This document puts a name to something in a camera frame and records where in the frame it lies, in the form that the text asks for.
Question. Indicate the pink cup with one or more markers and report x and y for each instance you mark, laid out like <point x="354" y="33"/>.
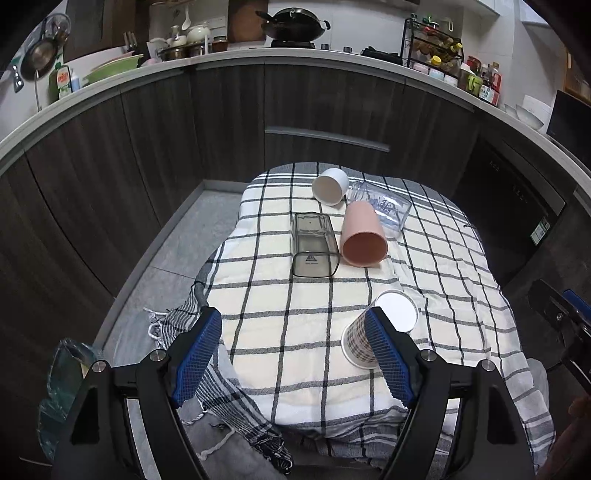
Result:
<point x="362" y="237"/>

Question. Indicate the black built-in dishwasher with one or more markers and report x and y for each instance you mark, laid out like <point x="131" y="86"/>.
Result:
<point x="508" y="203"/>

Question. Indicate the black countertop appliance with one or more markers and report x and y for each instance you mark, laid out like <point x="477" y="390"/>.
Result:
<point x="570" y="119"/>

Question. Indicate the green plastic bag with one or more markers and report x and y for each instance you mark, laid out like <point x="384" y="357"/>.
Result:
<point x="60" y="383"/>

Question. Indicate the green dish soap bottle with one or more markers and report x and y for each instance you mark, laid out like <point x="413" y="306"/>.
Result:
<point x="62" y="82"/>

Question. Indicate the stack of white bowls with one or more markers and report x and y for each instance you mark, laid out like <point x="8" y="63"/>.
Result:
<point x="531" y="113"/>

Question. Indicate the gas stove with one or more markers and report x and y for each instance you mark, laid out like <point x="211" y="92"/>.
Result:
<point x="293" y="45"/>

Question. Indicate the green plastic basin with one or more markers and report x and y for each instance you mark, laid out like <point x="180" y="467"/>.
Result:
<point x="113" y="68"/>

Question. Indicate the white ceramic pot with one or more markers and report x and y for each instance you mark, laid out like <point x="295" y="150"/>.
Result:
<point x="198" y="33"/>

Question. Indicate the red label sauce bottle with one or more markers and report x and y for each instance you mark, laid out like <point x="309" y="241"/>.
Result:
<point x="491" y="85"/>

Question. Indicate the black bag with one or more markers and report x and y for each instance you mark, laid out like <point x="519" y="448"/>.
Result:
<point x="381" y="55"/>

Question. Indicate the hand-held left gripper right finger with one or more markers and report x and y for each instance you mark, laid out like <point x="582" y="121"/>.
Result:
<point x="390" y="360"/>

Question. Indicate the hanging steel pan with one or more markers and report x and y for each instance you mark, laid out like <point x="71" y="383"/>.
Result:
<point x="39" y="53"/>

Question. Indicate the black white checkered tablecloth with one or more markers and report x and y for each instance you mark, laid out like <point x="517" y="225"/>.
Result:
<point x="286" y="323"/>

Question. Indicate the plaid paper cup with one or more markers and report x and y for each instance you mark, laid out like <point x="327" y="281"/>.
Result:
<point x="355" y="344"/>

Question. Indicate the brown cutting board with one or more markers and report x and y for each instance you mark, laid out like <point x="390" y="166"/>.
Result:
<point x="247" y="21"/>

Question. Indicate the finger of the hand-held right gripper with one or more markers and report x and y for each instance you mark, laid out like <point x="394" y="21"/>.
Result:
<point x="551" y="307"/>
<point x="578" y="364"/>

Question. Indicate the steel cooking pot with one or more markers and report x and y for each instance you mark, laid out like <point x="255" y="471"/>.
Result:
<point x="175" y="51"/>

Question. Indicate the clear square plastic cup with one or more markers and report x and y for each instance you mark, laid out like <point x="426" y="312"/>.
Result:
<point x="385" y="207"/>

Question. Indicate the dark wood kitchen cabinets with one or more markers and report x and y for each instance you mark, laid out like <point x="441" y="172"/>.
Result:
<point x="138" y="152"/>

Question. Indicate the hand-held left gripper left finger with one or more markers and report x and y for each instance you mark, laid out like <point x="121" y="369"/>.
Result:
<point x="196" y="360"/>

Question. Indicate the black wok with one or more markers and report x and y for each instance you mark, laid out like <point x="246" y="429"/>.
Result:
<point x="295" y="23"/>

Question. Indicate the grey cloth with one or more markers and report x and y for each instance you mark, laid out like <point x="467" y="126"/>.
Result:
<point x="221" y="454"/>

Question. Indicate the green lid container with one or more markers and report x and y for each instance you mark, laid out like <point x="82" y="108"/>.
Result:
<point x="473" y="83"/>

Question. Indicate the smoky grey square cup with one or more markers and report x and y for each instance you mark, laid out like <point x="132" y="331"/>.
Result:
<point x="314" y="251"/>

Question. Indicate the clear cup with white base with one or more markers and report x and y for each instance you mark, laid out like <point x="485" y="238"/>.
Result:
<point x="397" y="310"/>

